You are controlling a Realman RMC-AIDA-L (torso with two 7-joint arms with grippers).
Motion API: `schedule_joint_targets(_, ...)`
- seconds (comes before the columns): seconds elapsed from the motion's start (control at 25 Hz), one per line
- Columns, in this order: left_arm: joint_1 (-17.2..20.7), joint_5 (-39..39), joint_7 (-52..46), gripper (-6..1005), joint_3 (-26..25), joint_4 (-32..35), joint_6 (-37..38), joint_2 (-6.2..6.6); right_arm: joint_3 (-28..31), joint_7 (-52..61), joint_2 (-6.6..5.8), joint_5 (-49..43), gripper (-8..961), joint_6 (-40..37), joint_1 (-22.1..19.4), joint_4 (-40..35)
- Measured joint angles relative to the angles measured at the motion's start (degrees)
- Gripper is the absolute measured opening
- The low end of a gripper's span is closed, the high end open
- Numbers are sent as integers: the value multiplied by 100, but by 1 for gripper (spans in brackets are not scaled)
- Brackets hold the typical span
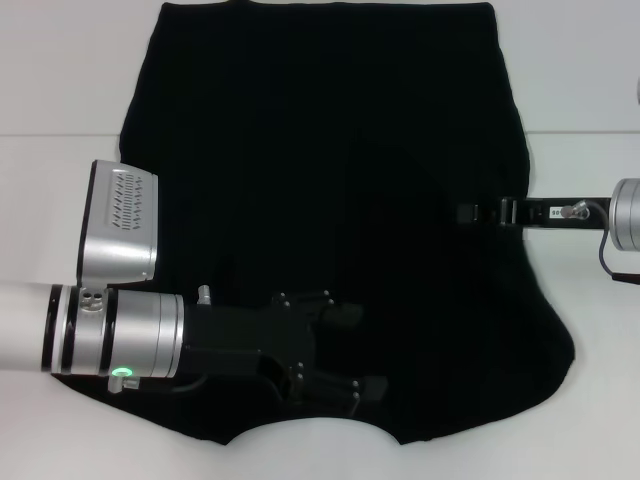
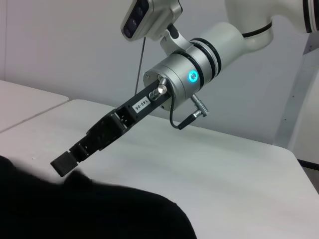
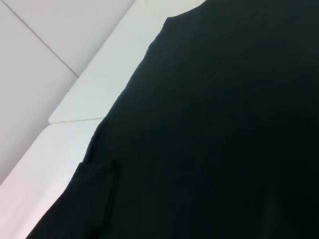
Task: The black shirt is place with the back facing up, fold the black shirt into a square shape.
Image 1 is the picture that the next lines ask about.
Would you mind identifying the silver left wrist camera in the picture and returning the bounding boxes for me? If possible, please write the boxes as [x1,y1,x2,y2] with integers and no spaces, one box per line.
[73,159,162,290]

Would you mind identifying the thin dark gripper cable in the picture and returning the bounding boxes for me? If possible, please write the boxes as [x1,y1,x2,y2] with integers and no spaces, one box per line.
[106,373,207,396]
[587,199,640,285]

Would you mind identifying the silver right gripper cable plug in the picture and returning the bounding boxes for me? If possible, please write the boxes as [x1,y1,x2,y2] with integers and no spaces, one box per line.
[561,199,592,220]

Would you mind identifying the thin dark left gripper cable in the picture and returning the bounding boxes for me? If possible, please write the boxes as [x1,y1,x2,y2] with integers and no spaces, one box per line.
[106,373,207,396]

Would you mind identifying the thin dark right gripper cable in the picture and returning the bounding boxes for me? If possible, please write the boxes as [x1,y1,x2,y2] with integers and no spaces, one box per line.
[587,199,640,285]

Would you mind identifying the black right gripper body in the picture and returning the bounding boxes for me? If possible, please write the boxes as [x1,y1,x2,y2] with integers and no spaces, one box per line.
[503,196,615,233]

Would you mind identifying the black t-shirt with white print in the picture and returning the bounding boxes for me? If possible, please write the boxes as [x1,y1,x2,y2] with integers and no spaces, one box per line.
[49,0,577,447]

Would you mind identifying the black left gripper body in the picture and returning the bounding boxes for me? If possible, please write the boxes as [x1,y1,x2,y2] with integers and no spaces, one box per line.
[181,292,317,400]

